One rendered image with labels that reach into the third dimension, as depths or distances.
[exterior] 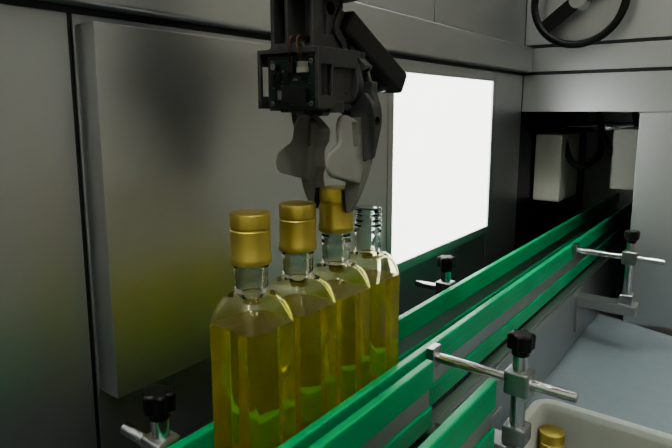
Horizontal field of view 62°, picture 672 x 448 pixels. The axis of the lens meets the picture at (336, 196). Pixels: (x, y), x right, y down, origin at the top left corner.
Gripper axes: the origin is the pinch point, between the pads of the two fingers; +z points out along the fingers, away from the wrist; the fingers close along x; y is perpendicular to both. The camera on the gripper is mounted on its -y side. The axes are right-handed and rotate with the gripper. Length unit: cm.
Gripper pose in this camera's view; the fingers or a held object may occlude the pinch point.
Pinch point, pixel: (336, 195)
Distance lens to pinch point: 55.9
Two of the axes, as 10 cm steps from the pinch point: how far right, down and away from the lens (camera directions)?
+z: 0.0, 9.9, 1.5
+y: -6.0, 1.2, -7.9
